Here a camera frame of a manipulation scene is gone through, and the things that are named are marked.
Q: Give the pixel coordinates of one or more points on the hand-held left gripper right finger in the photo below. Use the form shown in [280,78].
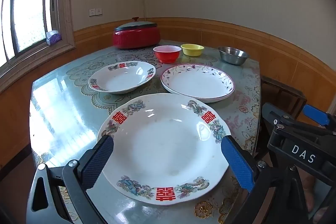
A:
[237,163]

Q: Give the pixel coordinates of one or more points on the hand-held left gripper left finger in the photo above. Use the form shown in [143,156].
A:
[98,161]

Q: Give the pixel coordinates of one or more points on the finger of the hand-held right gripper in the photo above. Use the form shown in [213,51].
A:
[270,112]
[315,114]

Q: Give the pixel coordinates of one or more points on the large white plate red characters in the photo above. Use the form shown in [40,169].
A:
[162,145]

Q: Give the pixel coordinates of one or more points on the stainless steel bowl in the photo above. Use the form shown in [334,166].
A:
[233,57]

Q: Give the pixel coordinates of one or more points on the white plate floral rim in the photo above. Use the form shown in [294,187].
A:
[197,82]

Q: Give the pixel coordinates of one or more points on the small white plate red characters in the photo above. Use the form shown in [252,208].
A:
[123,79]

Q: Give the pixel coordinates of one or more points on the yellow plastic bowl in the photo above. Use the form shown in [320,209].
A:
[192,50]

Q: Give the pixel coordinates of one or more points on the red plastic bowl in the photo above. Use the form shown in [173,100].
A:
[168,55]

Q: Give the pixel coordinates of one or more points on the dark wooden chair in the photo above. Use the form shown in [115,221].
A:
[283,92]

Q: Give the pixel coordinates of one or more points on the red electric pot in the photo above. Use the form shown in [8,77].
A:
[136,38]

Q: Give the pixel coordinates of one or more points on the purple white tissue box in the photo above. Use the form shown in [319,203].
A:
[53,37]

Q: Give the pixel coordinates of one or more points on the grey pot lid red knob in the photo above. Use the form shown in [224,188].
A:
[136,24]

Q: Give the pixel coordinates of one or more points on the white wall socket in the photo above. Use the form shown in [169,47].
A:
[99,11]
[92,12]

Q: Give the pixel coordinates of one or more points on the window with beige frame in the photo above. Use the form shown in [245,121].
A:
[26,8]

